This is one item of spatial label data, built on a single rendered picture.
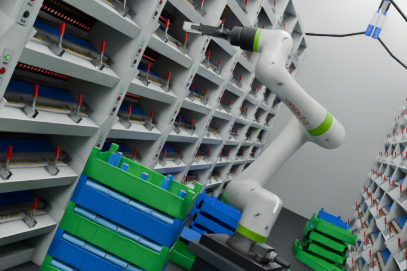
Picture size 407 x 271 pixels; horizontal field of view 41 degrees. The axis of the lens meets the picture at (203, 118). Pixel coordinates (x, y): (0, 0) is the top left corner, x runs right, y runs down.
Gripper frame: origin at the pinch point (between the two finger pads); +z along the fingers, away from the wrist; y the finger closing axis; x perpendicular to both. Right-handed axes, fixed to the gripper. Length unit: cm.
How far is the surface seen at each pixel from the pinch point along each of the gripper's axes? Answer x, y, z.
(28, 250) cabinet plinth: -93, -32, 30
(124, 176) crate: -53, -70, -13
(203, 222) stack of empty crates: -94, 110, 2
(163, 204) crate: -58, -68, -25
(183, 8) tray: 7.7, 4.5, 7.0
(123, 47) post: -15.8, -27.1, 14.5
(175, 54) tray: -10.1, 16.4, 10.1
